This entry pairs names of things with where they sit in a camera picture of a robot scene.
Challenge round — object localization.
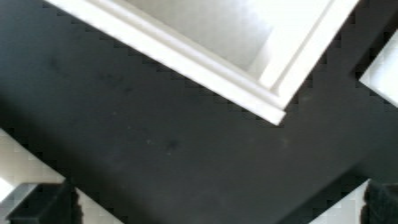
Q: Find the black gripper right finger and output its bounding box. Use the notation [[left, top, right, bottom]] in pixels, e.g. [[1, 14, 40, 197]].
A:
[[360, 181, 398, 224]]

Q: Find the white front fence bar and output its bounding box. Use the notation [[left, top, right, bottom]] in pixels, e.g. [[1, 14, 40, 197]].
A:
[[0, 128, 124, 224]]

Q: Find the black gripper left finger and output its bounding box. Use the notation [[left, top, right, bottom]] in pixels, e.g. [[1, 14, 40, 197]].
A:
[[0, 182, 79, 224]]

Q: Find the white right fence bar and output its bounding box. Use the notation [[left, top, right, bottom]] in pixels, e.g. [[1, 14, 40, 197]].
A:
[[309, 181, 369, 224]]

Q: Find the white cabinet door panel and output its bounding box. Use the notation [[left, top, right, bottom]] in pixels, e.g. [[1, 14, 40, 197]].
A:
[[358, 31, 398, 108]]

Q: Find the white cabinet body box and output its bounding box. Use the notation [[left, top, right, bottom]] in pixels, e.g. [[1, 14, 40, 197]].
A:
[[44, 0, 358, 124]]

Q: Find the white fence bar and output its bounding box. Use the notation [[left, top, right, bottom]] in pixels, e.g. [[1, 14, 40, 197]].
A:
[[0, 128, 124, 224], [309, 181, 369, 224]]

